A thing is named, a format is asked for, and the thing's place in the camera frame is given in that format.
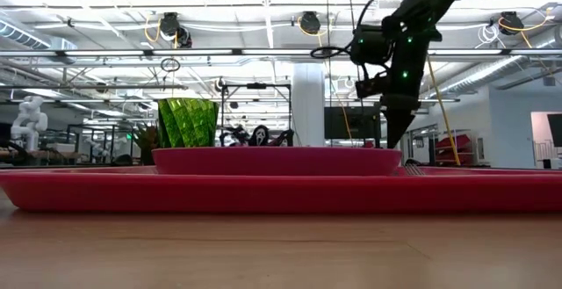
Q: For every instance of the white ghost face mask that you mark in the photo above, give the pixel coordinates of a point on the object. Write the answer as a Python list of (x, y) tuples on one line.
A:
[(261, 135)]

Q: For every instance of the green faceted cup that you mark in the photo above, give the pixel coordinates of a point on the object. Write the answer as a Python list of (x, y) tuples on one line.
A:
[(189, 122)]

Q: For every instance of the white building column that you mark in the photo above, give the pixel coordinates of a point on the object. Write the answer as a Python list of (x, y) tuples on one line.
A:
[(307, 104)]

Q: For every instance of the black background frame rig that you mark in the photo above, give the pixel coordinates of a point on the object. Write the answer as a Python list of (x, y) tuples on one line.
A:
[(257, 85)]

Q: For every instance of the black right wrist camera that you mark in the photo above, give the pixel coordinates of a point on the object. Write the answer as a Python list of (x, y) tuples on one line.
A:
[(371, 45)]

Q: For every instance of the black background monitor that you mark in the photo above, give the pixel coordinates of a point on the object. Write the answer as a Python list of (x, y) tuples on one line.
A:
[(347, 124)]

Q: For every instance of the red plastic tray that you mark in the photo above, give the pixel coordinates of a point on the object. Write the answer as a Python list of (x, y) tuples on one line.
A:
[(281, 192)]

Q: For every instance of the white robot figure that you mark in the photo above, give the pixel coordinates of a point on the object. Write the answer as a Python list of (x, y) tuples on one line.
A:
[(30, 117)]

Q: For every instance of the potted plant black pot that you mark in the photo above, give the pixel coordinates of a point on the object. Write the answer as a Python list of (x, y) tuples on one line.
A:
[(147, 139)]

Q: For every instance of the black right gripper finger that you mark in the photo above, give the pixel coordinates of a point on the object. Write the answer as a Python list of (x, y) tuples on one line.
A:
[(407, 115), (394, 124)]

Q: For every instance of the red bin rack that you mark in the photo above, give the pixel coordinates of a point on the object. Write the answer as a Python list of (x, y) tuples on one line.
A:
[(452, 144)]

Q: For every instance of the pink round plate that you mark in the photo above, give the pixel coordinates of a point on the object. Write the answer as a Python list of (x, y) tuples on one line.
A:
[(276, 161)]

